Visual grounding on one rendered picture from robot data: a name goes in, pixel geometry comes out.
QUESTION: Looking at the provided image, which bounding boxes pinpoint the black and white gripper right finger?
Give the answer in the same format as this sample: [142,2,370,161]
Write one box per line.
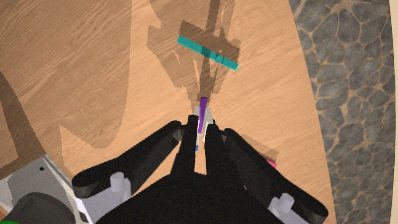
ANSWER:
[203,107,329,224]

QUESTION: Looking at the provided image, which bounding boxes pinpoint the turquoise rod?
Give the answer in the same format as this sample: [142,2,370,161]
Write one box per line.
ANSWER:
[177,35,239,71]

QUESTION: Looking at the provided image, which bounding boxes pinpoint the pink flat bar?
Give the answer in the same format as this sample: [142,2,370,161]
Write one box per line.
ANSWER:
[263,156,278,168]

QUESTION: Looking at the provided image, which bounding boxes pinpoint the purple rod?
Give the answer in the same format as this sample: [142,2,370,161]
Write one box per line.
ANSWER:
[197,97,207,133]

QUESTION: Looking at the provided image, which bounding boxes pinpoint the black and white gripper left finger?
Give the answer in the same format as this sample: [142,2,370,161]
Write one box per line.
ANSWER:
[72,106,200,224]

